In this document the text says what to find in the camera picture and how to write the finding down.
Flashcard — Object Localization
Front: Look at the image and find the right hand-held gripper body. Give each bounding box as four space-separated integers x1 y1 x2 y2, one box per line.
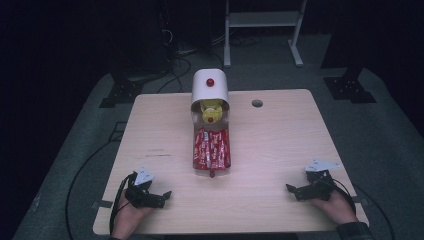
295 158 342 202

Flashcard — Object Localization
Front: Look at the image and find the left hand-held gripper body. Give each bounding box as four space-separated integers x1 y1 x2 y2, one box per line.
124 166 165 209

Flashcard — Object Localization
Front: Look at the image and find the person's right hand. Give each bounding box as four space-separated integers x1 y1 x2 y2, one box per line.
311 190 360 225

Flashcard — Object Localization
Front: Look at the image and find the red snack packet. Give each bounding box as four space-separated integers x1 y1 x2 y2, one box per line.
202 129 213 170
210 130 222 171
219 128 232 169
193 128 206 170

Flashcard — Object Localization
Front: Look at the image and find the black wristband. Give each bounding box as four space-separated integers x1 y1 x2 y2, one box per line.
335 221 375 240

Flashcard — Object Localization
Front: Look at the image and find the yellow bottle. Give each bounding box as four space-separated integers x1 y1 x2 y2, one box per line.
199 98 224 125

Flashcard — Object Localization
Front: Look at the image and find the black stand base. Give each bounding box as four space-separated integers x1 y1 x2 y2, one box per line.
98 79 145 109
322 75 378 105

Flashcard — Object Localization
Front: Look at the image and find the white box with red knobs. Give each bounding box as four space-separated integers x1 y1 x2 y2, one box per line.
190 68 232 179

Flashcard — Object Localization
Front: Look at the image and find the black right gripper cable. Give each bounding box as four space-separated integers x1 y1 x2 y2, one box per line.
328 177 357 214

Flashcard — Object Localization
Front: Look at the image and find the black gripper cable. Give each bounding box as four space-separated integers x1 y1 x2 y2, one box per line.
108 172 137 235
328 177 357 214

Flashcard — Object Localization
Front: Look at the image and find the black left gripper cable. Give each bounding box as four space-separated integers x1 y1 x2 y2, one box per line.
108 172 137 235

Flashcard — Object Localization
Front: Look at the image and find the black floor cable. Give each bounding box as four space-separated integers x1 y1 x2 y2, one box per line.
64 139 118 240
353 183 397 240

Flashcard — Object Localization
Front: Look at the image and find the tangle of black cables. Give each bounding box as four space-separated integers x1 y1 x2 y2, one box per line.
155 28 193 94

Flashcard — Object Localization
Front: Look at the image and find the white metal desk frame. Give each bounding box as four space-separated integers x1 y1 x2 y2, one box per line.
222 0 308 69

